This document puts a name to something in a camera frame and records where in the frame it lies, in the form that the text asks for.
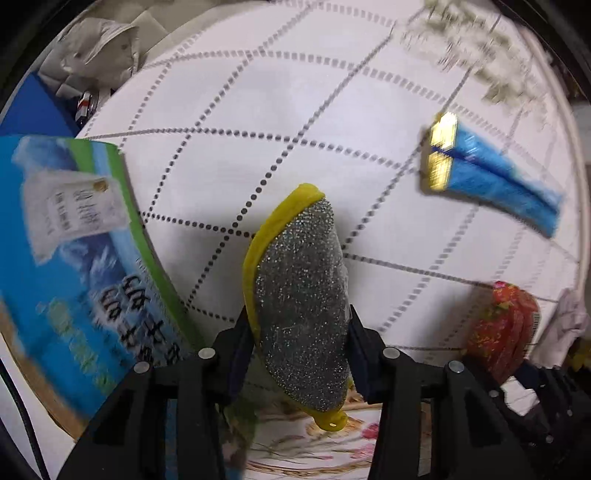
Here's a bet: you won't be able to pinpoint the yellow silver scrub sponge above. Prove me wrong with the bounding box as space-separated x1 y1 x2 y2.
242 183 352 432

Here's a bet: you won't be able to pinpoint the red snack packet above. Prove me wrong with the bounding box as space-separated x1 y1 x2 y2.
466 281 541 384

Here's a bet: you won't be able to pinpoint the open cardboard box blue sides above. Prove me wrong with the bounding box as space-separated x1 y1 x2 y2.
1 135 204 438

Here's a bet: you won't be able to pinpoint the long blue foil packet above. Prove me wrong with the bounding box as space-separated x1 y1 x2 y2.
421 111 563 238

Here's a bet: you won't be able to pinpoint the floral patterned tablecloth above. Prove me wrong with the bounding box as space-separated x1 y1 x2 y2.
73 0 588 480

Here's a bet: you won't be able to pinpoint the blue folded mat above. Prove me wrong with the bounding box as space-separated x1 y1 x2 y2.
1 73 80 137

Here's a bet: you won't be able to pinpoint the white puffer jacket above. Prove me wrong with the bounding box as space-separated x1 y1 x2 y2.
33 17 140 117

